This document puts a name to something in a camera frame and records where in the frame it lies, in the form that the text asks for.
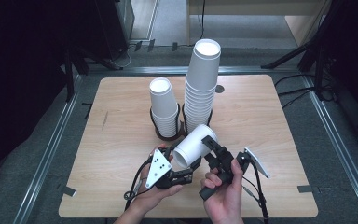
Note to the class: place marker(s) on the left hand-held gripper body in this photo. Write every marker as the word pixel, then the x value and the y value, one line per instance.
pixel 158 169

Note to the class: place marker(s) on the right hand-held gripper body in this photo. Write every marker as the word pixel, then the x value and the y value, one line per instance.
pixel 223 158

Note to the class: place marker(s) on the white paper cup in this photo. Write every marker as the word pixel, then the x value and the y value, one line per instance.
pixel 194 143

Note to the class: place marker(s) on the black double cup holder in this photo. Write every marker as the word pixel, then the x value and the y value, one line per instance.
pixel 160 134

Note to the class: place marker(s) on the tall stack of white cups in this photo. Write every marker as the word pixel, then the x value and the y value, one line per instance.
pixel 202 74

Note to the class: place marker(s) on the person's left hand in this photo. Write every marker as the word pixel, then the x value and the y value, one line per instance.
pixel 155 196

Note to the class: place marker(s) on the person's right hand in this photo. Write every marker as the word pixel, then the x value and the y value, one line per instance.
pixel 227 202

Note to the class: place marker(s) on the short stack of white cups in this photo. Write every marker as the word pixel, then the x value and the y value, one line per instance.
pixel 163 99

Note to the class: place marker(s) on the dark round table grommet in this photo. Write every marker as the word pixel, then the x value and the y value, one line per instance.
pixel 219 89

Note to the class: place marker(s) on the grey tape piece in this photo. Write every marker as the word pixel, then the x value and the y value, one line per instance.
pixel 305 188
pixel 69 191

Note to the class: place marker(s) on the black tape strip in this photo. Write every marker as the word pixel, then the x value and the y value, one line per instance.
pixel 138 46
pixel 151 45
pixel 174 46

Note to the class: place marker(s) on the black tripod stand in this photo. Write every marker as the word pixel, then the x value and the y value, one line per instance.
pixel 295 53

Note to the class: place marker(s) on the black metal stand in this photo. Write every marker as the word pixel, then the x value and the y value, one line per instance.
pixel 74 67

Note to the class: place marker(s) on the black cabinet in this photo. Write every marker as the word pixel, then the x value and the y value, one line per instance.
pixel 115 25

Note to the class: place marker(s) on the light wooden furniture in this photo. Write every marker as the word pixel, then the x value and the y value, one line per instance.
pixel 254 6

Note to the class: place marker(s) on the aluminium floor rail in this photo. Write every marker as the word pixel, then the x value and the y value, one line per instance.
pixel 338 149
pixel 143 70
pixel 48 155

